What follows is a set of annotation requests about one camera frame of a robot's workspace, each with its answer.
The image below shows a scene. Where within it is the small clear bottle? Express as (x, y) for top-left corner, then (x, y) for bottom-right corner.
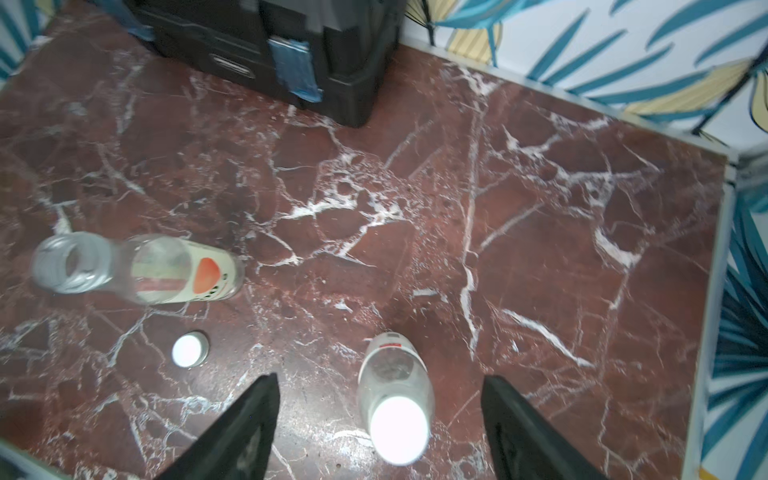
(31, 232), (245, 305)

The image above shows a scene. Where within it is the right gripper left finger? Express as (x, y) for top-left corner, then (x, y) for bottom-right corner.
(158, 373), (280, 480)

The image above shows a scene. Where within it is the black plastic toolbox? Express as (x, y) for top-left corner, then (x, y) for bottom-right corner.
(97, 0), (406, 128)

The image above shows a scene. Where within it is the large white label bottle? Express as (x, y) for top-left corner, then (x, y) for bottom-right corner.
(357, 332), (435, 439)

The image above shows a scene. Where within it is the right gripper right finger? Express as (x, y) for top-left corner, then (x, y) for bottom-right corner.
(481, 375), (605, 480)

